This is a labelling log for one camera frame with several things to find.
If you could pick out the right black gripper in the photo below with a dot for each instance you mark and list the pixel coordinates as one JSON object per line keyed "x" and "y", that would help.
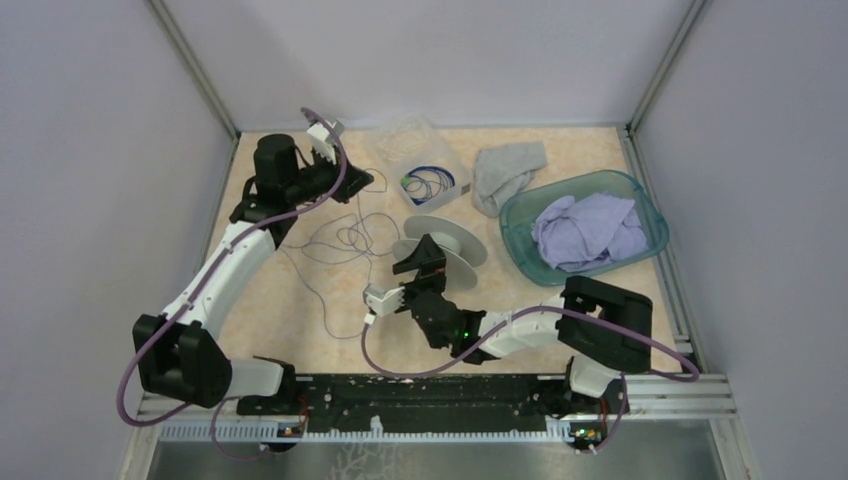
{"x": 430, "y": 261}

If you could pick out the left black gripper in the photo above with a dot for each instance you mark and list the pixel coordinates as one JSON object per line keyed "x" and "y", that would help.
{"x": 355, "y": 179}

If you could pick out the white perforated cable spool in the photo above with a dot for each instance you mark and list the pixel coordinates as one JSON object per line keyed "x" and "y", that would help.
{"x": 463, "y": 250}

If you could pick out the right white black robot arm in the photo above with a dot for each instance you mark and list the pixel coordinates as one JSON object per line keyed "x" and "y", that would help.
{"x": 609, "y": 328}

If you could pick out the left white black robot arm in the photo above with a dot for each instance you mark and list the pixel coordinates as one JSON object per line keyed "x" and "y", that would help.
{"x": 177, "y": 354}

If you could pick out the clear plastic container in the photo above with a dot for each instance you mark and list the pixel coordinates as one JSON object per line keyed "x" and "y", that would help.
{"x": 418, "y": 163}

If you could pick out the grey towel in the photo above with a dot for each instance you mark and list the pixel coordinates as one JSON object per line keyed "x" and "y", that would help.
{"x": 501, "y": 172}

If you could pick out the teal plastic basin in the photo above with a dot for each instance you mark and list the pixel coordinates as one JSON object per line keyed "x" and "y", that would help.
{"x": 520, "y": 212}

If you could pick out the lavender cloth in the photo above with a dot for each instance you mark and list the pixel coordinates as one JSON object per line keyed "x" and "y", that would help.
{"x": 579, "y": 235}

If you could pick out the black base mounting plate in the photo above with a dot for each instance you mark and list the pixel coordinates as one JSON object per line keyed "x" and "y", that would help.
{"x": 448, "y": 404}

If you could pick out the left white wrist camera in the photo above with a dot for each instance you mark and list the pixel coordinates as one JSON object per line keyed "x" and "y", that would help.
{"x": 322, "y": 141}

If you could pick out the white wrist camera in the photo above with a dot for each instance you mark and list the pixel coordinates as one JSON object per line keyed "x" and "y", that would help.
{"x": 322, "y": 141}
{"x": 381, "y": 302}

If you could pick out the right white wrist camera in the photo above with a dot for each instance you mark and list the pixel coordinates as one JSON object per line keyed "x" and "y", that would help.
{"x": 381, "y": 302}

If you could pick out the white slotted cable duct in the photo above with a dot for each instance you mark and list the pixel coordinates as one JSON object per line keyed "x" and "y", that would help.
{"x": 273, "y": 432}

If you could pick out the aluminium frame rail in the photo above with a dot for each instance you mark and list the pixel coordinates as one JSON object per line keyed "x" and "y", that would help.
{"x": 652, "y": 397}

